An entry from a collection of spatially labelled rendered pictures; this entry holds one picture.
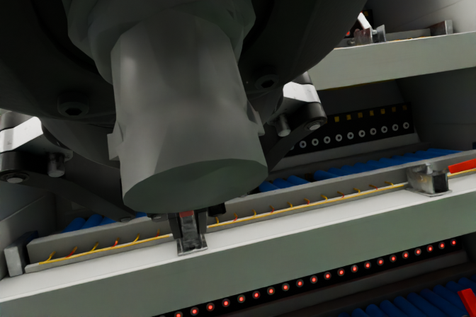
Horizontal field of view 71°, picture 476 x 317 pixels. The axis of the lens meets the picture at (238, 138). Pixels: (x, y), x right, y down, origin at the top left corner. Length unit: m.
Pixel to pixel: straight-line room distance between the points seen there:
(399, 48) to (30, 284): 0.46
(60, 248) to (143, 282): 0.11
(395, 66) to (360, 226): 0.21
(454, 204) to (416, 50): 0.19
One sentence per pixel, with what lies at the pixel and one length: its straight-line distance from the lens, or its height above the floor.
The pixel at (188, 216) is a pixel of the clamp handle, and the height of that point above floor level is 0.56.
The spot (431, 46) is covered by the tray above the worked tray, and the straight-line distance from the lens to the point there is 0.50.
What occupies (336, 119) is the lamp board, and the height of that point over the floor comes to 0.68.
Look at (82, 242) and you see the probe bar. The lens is 0.39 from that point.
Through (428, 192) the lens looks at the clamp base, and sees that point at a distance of 0.42.
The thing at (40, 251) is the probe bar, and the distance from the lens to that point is 0.40.
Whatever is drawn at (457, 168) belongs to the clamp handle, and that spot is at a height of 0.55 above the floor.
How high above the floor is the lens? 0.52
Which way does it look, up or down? 18 degrees up
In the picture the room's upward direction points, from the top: 13 degrees counter-clockwise
